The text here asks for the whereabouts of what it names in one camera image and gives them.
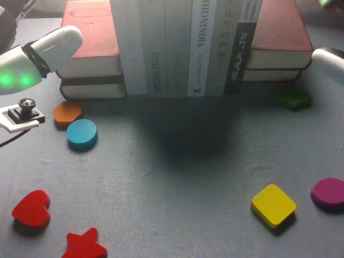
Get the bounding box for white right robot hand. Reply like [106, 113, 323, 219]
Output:
[0, 26, 83, 96]

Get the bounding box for white plain spine book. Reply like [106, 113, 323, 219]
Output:
[109, 0, 148, 96]

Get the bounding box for dark red hardcover book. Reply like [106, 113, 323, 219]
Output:
[59, 76, 127, 101]

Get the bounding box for orange hexagon block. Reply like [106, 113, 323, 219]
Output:
[52, 101, 84, 130]

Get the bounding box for blue round block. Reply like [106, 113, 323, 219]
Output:
[66, 119, 99, 152]

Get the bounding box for grey special issue book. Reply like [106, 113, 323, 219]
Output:
[139, 0, 169, 98]

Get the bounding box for grey plain spine book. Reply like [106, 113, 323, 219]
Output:
[163, 0, 193, 98]

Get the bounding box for white fashion india book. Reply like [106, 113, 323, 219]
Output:
[187, 0, 217, 97]

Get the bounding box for grey chinese lettering book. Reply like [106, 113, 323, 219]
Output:
[206, 0, 243, 97]

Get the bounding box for red heart block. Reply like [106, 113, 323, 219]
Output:
[11, 190, 52, 230]

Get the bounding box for black and white duet book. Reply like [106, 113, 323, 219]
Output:
[224, 0, 263, 95]

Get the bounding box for grey table cloth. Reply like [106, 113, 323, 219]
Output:
[0, 17, 344, 258]

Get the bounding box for red star block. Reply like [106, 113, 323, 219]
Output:
[61, 227, 109, 258]

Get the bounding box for green block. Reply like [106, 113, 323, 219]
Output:
[275, 87, 313, 112]

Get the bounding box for yellow square block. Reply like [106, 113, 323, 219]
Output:
[250, 183, 297, 230]

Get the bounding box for magenta round block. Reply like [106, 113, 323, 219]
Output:
[310, 177, 344, 213]

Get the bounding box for black wrist camera white bracket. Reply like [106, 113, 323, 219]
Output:
[0, 98, 46, 134]

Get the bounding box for thin black camera cable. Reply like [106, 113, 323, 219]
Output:
[0, 128, 31, 148]

